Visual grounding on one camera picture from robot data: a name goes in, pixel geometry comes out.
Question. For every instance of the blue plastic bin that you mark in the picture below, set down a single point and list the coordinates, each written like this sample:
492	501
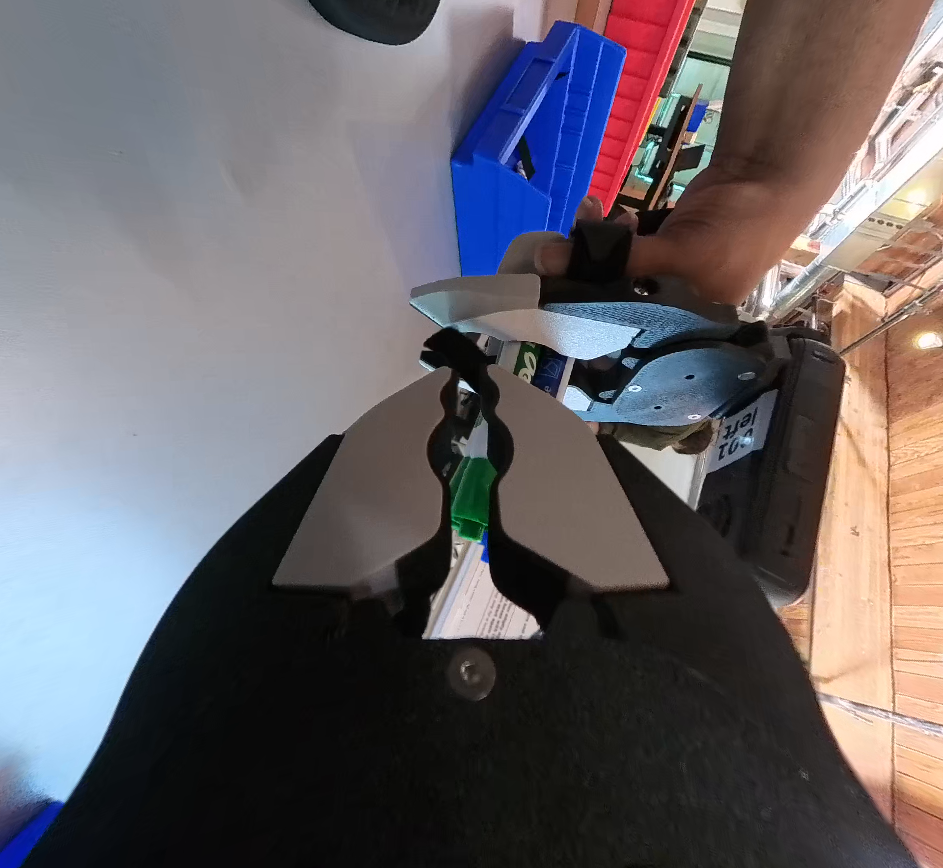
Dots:
516	220

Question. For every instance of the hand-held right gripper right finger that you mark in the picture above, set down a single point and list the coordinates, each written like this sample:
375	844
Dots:
574	507

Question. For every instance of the person's left forearm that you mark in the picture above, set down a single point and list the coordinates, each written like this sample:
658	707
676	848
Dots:
825	58

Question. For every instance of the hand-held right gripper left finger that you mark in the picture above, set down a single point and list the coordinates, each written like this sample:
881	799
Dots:
368	507

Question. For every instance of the person's left hand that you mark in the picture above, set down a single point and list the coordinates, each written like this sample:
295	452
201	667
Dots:
700	242

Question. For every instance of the blue dry-erase marker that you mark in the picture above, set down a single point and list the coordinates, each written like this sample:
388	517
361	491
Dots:
551	376

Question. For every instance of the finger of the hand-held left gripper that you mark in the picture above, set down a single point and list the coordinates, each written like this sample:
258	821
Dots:
501	301

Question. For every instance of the red plastic bin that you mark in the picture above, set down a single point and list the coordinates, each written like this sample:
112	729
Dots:
648	36

